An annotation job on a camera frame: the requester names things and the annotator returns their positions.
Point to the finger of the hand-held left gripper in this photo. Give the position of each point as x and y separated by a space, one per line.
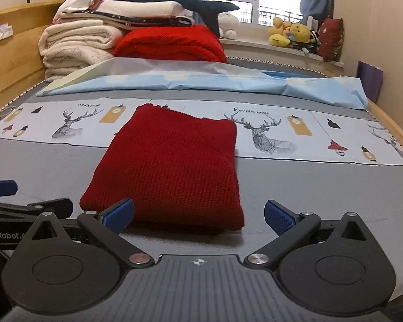
58 205
0 188

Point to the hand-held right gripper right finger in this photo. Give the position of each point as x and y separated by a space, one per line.
280 216

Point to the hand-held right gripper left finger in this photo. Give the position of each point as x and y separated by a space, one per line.
119 213

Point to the red knitted sweater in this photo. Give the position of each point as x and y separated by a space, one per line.
168 161

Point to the grey deer print bed sheet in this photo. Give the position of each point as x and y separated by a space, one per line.
288 187

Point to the light blue bed sheet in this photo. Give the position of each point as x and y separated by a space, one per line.
188 82

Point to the tissue pack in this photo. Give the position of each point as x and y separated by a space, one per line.
1 33

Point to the cream folded blanket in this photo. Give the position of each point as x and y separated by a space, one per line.
74 50

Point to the purple bag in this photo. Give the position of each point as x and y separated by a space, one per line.
369 80

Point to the white window sill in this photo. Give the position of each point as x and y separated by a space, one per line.
255 50

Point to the striped plush toy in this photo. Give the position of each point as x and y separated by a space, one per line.
313 42

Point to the red folded blanket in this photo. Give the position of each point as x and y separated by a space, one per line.
168 42

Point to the yellow bear plush toy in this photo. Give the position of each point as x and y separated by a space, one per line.
300 33

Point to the yellow duck plush toy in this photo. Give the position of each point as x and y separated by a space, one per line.
278 32

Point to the red patterned cushion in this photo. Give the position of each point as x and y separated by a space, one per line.
330 38

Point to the white plush toy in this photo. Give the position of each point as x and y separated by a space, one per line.
229 23

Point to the white folded quilt dark trim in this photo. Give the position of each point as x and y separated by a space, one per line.
137 10

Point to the wooden bed frame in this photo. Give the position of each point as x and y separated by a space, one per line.
6 63

